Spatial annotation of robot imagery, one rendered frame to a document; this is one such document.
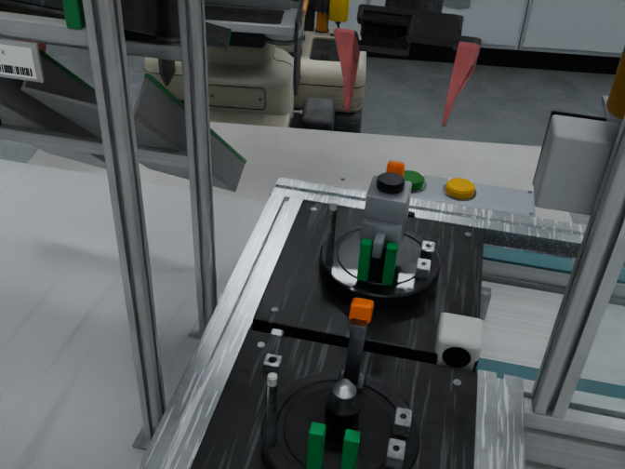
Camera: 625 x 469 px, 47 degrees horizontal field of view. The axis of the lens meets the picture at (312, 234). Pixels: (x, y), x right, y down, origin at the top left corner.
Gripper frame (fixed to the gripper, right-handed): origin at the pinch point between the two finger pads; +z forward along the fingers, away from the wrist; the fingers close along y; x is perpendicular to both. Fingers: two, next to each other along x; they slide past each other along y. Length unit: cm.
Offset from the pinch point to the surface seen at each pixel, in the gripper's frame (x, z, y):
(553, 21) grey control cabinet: 297, -126, 49
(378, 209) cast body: 5.5, 9.6, -0.5
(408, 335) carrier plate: 6.1, 22.2, 4.8
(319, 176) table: 48, 1, -15
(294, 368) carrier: -0.1, 27.1, -5.7
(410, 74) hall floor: 293, -89, -18
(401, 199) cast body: 4.9, 8.2, 1.7
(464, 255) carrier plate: 18.2, 12.2, 9.8
